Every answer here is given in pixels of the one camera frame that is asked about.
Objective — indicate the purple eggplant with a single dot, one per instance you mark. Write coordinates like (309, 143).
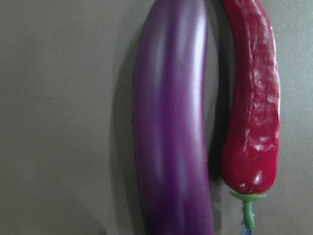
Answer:
(168, 120)

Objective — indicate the red chili pepper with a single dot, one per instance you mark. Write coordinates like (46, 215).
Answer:
(250, 152)

